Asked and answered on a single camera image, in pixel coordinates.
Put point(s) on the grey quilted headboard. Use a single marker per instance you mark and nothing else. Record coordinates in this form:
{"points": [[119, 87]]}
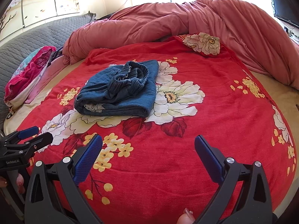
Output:
{"points": [[54, 33]]}

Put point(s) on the red floral blanket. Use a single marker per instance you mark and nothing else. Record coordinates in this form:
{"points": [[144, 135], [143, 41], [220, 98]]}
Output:
{"points": [[148, 170]]}

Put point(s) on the blossom wall art panels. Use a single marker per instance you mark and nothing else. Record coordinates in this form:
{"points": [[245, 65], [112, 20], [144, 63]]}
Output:
{"points": [[23, 13]]}

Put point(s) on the blue denim pants lace trim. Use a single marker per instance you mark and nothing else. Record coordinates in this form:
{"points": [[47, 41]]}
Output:
{"points": [[120, 90]]}

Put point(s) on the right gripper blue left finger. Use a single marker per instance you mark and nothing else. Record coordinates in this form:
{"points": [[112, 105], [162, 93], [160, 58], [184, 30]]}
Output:
{"points": [[84, 158]]}

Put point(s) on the plain pink pillow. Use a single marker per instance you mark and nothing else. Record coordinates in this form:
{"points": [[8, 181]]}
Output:
{"points": [[51, 71]]}

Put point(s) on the pink floral pillow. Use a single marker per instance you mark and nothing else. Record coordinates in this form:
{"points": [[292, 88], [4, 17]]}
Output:
{"points": [[27, 76]]}

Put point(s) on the right hand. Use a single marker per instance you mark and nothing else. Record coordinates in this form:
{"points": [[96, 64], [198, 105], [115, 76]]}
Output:
{"points": [[186, 218]]}

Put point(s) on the salmon pink duvet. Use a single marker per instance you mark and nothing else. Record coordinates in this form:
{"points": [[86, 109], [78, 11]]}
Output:
{"points": [[256, 38]]}

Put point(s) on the black television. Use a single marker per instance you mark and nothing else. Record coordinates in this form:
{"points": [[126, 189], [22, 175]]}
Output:
{"points": [[283, 12]]}

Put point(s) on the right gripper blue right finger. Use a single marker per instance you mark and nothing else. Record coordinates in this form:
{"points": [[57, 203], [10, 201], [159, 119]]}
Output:
{"points": [[212, 159]]}

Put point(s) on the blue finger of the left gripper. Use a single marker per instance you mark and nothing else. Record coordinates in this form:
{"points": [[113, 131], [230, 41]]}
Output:
{"points": [[27, 133], [37, 142]]}

